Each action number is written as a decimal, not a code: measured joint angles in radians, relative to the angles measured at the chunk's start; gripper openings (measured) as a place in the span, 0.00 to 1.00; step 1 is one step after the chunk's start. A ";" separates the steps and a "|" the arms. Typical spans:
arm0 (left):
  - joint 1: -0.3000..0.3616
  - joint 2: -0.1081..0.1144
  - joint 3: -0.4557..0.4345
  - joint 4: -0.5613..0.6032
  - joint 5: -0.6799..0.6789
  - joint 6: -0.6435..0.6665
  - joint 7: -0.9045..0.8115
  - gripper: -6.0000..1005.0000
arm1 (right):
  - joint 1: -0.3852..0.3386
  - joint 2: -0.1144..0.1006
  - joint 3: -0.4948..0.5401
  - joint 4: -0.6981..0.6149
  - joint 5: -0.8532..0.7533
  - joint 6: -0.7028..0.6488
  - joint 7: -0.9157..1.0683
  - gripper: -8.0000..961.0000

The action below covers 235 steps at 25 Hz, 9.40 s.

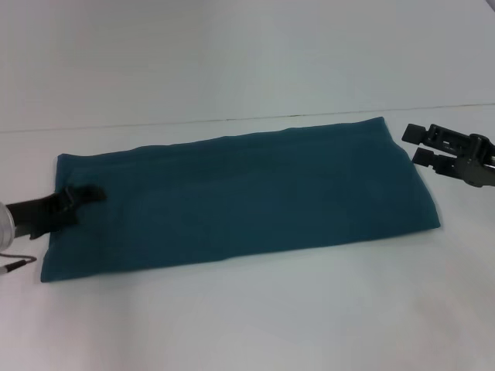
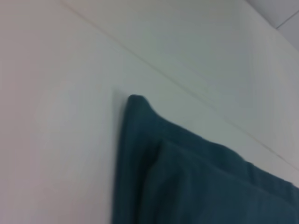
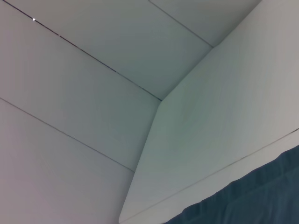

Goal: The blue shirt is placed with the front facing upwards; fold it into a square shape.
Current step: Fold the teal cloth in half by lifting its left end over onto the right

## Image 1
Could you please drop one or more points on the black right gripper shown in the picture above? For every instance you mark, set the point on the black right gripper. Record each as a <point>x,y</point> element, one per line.
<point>479,164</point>

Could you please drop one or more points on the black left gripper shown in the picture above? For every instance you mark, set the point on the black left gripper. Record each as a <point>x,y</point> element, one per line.
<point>36,216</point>

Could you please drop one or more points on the teal t-shirt with FREE print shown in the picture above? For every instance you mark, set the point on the teal t-shirt with FREE print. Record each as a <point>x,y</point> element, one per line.
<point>251,193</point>

